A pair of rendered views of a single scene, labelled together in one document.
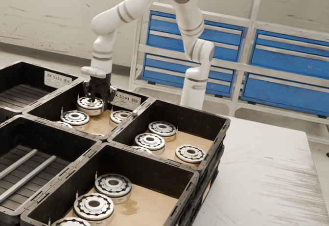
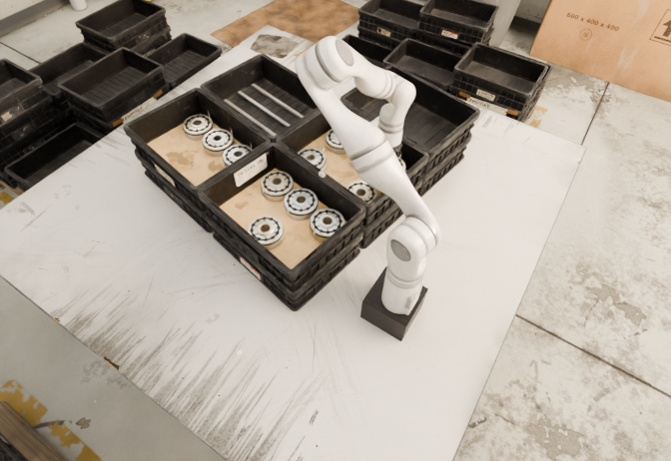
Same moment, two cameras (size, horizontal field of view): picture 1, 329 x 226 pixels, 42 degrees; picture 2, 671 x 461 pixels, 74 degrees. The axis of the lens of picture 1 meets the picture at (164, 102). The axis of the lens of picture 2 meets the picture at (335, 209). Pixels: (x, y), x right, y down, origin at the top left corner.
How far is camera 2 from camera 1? 1.91 m
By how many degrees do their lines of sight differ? 86
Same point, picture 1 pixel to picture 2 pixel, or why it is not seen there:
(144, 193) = not seen: hidden behind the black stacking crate
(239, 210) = (223, 300)
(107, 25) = not seen: hidden behind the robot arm
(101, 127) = (353, 178)
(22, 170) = (291, 118)
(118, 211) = (216, 160)
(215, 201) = (246, 284)
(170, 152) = (287, 223)
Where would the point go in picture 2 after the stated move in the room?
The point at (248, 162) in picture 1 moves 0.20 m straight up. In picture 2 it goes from (310, 372) to (308, 343)
